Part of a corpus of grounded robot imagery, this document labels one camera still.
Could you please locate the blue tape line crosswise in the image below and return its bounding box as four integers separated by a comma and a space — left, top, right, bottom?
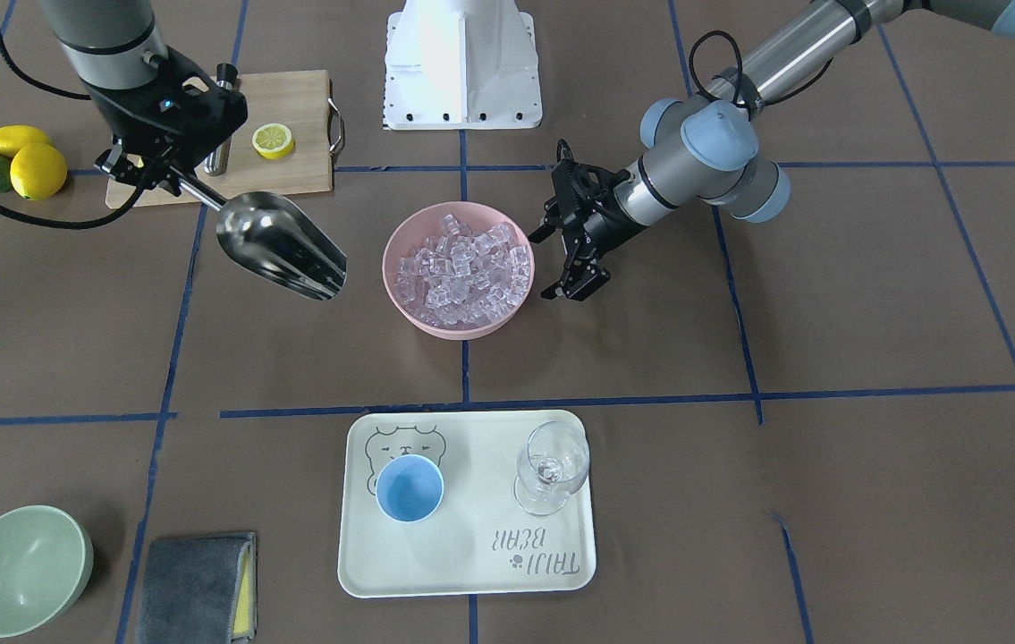
0, 384, 1015, 427

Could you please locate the blue plastic cup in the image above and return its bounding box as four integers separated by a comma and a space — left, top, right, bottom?
375, 455, 445, 523

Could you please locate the blue tape line lengthwise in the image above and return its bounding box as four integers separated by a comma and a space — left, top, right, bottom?
458, 131, 479, 643

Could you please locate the clear ice cubes pile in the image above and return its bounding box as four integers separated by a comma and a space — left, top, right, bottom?
388, 211, 533, 333

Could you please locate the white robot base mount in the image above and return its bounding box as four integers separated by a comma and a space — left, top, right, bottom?
382, 1, 544, 131

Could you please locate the metal ice scoop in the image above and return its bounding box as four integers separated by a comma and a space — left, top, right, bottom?
179, 174, 347, 301

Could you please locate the green bowl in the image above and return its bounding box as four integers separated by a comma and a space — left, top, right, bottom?
0, 504, 94, 639

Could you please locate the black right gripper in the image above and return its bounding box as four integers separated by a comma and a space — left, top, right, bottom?
89, 49, 247, 194

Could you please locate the cream serving tray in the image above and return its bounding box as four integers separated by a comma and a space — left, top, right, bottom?
338, 409, 597, 598

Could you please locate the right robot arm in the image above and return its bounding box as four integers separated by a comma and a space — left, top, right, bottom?
40, 1, 247, 196

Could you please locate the yellow lemon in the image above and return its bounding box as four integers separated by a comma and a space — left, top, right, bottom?
10, 143, 69, 200
0, 123, 53, 159

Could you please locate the lemon half slice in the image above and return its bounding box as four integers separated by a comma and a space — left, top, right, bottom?
250, 123, 295, 160

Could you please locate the yellow lemon lower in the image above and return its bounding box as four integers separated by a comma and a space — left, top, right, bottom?
10, 143, 69, 200

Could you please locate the grey yellow sponge cloth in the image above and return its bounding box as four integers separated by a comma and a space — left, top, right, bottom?
135, 531, 258, 643

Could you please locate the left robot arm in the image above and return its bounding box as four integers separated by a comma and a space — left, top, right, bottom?
530, 1, 1015, 301

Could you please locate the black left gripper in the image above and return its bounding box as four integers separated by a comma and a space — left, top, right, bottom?
529, 139, 647, 301

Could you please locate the pink bowl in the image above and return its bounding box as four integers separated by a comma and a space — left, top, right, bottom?
382, 201, 535, 341

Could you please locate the wooden cutting board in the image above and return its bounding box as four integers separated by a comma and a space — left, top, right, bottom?
106, 70, 345, 210

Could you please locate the metal cylinder tool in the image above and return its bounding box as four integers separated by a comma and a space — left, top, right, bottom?
203, 63, 239, 176

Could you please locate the yellow lemon upper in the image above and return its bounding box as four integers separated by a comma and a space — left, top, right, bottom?
0, 123, 53, 159

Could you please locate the clear wine glass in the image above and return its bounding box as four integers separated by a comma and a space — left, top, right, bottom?
512, 421, 590, 517

